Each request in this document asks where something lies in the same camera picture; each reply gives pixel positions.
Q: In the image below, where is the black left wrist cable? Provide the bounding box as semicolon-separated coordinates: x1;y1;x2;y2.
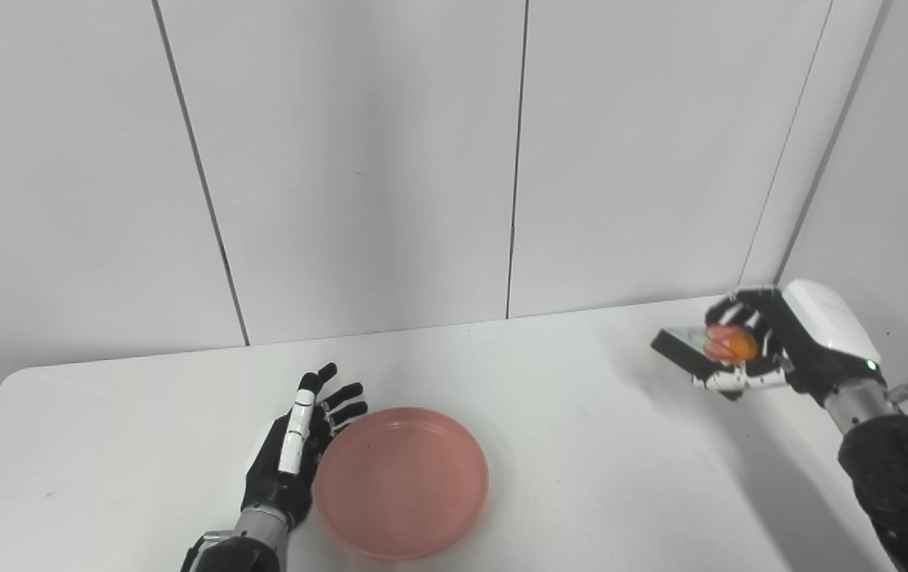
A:
181;531;232;572

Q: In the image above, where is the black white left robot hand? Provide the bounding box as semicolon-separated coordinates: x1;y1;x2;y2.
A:
241;363;369;531

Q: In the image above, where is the chocolate cake slice with fruit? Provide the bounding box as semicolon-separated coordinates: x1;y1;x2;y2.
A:
651;322;760;374

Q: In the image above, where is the pink round plate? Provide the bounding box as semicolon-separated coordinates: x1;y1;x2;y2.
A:
313;407;491;560

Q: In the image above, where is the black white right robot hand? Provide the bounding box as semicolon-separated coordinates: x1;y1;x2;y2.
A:
692;279;885;406

